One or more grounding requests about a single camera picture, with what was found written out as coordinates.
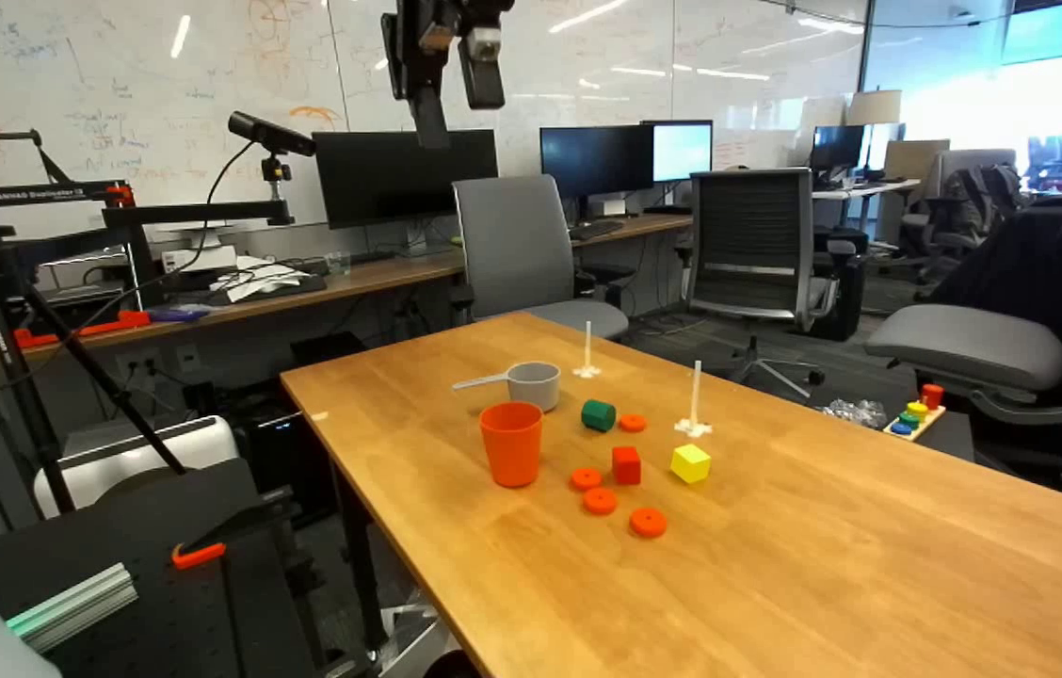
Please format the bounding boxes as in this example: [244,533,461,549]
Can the green square toy block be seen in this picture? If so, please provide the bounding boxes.
[581,401,618,432]

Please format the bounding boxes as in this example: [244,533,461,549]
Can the yellow square toy block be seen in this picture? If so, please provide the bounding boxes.
[669,446,711,488]

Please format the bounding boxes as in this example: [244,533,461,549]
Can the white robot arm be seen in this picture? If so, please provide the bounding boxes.
[380,0,515,149]

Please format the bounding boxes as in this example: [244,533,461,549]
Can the red square toy block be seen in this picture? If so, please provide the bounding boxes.
[610,446,640,488]

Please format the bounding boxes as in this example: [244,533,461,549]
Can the grey measuring cup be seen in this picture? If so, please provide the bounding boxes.
[458,363,562,410]

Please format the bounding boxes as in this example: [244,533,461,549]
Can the white peg stand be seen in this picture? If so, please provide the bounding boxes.
[674,357,711,441]
[572,319,601,382]

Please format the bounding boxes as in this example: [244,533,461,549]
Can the orange plastic cup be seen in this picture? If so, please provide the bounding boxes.
[478,401,542,490]

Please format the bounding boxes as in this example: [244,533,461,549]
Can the grey office chair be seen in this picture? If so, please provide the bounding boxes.
[450,174,628,341]

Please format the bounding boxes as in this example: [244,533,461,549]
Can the orange round disc toy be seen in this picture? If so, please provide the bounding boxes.
[618,414,647,432]
[628,508,669,538]
[581,488,618,518]
[567,469,601,490]

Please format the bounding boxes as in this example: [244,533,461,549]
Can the long wooden desk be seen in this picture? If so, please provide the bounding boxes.
[13,214,687,357]

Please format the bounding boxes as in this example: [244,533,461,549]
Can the black computer monitor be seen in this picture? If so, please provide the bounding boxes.
[313,127,498,228]
[538,126,650,199]

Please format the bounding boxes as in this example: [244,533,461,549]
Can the lit computer monitor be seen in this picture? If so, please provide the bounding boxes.
[647,120,711,186]

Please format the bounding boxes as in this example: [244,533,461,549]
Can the black mesh office chair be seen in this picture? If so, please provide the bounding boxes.
[686,169,840,405]

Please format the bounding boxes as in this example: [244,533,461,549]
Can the colourful wooden stacking toy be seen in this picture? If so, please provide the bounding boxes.
[888,382,946,441]

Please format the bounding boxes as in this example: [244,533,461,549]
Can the grey chair at right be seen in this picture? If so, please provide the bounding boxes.
[863,199,1062,488]

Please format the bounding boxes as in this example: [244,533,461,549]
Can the black camera on stand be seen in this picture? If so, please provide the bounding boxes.
[225,110,317,196]

